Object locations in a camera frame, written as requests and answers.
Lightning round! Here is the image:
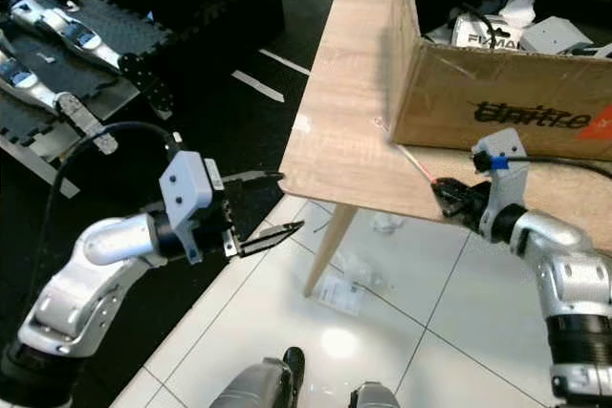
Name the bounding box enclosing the thin pink stick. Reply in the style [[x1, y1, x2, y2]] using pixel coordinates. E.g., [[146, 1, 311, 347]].
[[375, 117, 441, 184]]

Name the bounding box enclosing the light wooden table leg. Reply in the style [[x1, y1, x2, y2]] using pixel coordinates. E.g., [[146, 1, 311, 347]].
[[303, 203, 360, 299]]

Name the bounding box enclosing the white paper label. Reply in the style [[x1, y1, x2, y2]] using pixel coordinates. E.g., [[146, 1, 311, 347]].
[[316, 274, 369, 318]]

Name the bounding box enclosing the printed brown cardboard box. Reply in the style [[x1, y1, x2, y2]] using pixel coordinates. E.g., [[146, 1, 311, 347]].
[[387, 0, 612, 162]]

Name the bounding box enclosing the black robot left foot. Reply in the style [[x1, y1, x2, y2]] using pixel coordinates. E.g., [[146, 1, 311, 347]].
[[282, 346, 307, 399]]

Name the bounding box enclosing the white lettered carton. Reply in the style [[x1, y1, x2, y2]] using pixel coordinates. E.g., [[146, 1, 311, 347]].
[[451, 14, 527, 51]]

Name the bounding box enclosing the black foam case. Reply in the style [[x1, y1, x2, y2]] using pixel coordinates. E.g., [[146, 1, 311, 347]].
[[0, 0, 286, 122]]

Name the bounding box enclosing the grey perforated paddle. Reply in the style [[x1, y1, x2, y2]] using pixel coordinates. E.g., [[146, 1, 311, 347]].
[[53, 93, 120, 156]]

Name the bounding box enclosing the grey plastic part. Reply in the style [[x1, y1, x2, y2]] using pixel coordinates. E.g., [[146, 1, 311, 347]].
[[521, 16, 594, 55]]

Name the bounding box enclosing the white crumpled wrapping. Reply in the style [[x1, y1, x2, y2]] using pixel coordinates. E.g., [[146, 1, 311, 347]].
[[497, 0, 536, 27]]

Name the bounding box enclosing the short silver robot limb part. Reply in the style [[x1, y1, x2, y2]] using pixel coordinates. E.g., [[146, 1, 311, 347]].
[[0, 54, 68, 108]]

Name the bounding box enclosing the long silver robot limb part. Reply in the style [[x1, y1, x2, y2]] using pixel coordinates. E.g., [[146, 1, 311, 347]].
[[10, 0, 125, 75]]

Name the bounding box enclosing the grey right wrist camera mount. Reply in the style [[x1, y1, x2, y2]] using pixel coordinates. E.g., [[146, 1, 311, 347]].
[[471, 138, 529, 237]]

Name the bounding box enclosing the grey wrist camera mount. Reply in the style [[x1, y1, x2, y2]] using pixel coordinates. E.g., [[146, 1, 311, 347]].
[[161, 152, 223, 266], [471, 138, 529, 237]]

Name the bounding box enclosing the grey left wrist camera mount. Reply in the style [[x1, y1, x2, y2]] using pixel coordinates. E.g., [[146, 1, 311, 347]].
[[161, 152, 223, 266]]

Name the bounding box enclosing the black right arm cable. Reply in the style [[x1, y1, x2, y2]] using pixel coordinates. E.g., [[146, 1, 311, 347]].
[[497, 148, 612, 180]]

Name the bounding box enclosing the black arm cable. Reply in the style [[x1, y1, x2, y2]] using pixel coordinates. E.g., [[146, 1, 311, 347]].
[[497, 148, 612, 180], [38, 121, 187, 275]]

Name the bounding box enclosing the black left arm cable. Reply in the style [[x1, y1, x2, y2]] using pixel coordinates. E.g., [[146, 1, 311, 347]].
[[38, 121, 187, 275]]

